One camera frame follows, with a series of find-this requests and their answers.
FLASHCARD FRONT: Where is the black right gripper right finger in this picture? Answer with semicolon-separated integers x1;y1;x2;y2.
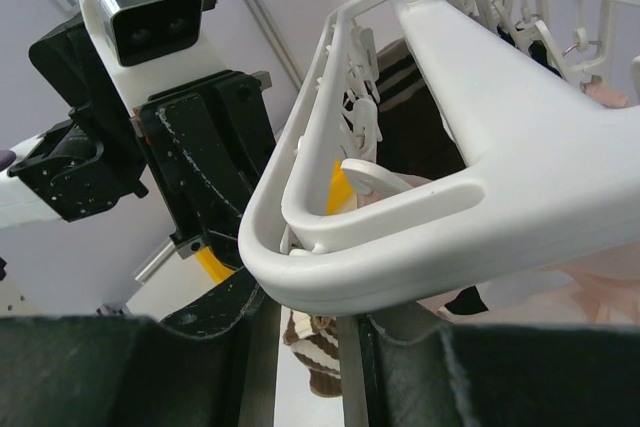
368;316;639;426

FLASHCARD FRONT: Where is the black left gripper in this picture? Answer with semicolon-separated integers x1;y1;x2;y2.
7;16;275;267

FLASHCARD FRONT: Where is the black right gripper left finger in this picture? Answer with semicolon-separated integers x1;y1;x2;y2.
1;316;248;426

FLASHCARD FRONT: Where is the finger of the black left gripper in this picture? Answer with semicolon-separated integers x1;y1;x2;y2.
160;268;264;337

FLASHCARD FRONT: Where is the brown white striped sock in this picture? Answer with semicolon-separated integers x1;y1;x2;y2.
282;310;342;398

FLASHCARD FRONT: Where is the pink sheer sock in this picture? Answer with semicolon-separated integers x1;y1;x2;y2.
443;76;639;324

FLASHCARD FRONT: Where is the white plastic clip hanger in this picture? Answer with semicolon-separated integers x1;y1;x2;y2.
239;0;639;315

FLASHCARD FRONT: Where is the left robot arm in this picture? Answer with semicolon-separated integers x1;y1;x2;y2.
1;16;275;272

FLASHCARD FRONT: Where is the yellow plastic tray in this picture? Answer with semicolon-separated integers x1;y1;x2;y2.
195;161;355;283

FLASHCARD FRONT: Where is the dark brown hanging sock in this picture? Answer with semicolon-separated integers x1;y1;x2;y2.
376;38;466;180

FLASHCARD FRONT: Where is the black hanging sock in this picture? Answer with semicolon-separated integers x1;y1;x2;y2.
497;27;561;77

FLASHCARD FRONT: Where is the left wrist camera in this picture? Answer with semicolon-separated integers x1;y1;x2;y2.
79;0;224;108

